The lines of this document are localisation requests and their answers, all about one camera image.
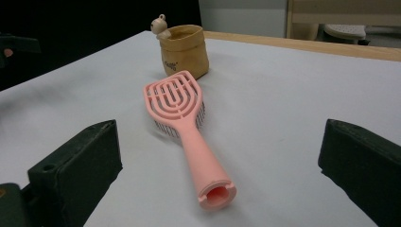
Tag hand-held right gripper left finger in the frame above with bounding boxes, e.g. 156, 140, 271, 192
27, 118, 124, 227

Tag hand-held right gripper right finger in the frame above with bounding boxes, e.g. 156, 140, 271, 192
317, 118, 401, 227

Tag pink hair brush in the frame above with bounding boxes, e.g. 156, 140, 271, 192
143, 69, 237, 212

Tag small wooden holder cup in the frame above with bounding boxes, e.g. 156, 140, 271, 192
159, 24, 210, 80

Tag black curtain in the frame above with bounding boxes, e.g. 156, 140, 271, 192
0, 0, 202, 93

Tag white chair base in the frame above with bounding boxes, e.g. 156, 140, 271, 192
323, 24, 372, 46

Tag small beige bear figure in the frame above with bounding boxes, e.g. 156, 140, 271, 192
149, 13, 173, 41

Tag light wooden desk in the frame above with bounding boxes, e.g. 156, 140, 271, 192
285, 0, 401, 42

